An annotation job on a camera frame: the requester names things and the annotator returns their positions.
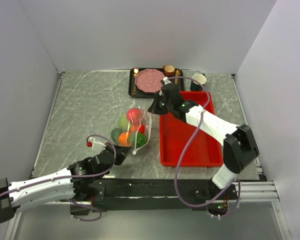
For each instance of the red apple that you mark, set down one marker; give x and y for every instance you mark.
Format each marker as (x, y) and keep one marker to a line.
(134, 115)

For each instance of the red plastic bin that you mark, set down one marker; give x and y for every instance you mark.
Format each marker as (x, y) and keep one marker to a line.
(204, 150)

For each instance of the orange tangerine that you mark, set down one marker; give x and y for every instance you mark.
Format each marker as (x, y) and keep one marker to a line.
(124, 139)

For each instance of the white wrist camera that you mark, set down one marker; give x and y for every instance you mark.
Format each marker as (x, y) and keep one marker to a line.
(96, 146)
(165, 81)

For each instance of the orange ceramic cup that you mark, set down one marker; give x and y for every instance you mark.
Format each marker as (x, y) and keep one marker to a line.
(169, 70)

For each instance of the gold fork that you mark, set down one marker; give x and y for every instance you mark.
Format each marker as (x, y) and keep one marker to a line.
(135, 73)

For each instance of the black serving tray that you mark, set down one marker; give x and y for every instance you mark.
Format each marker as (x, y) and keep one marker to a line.
(140, 93)

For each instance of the green avocado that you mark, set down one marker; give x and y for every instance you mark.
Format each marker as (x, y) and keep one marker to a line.
(115, 133)

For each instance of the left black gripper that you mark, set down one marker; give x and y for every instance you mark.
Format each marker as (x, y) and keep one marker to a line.
(122, 152)

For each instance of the aluminium frame rail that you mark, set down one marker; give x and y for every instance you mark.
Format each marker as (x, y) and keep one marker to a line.
(260, 191)

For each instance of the gold spoon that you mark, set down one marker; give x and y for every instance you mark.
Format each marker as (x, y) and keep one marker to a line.
(178, 73)

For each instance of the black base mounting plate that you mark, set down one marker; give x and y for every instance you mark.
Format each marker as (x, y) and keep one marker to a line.
(195, 194)

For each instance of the dark green paper cup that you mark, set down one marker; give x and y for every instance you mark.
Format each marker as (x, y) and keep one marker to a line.
(200, 80)

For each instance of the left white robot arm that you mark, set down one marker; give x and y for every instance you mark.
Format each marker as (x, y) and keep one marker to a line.
(70, 183)

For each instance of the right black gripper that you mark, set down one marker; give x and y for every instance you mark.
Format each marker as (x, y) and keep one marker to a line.
(154, 108)

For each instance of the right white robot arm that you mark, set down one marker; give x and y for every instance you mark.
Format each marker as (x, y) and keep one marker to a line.
(238, 142)

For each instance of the red yellow peach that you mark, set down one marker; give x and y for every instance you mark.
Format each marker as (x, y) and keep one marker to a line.
(138, 128)

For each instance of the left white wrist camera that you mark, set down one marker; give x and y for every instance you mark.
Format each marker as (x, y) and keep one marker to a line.
(96, 146)

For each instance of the light green cabbage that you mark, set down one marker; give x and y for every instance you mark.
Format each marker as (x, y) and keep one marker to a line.
(123, 123)

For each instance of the pink dotted plate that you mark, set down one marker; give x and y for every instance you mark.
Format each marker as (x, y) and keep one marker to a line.
(149, 80)

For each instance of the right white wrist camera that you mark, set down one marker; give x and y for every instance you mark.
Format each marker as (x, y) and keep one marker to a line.
(165, 81)

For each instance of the green bell pepper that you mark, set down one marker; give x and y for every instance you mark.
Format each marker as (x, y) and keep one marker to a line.
(138, 139)

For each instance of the clear zip top bag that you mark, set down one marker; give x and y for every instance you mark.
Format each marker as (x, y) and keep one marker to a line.
(147, 121)

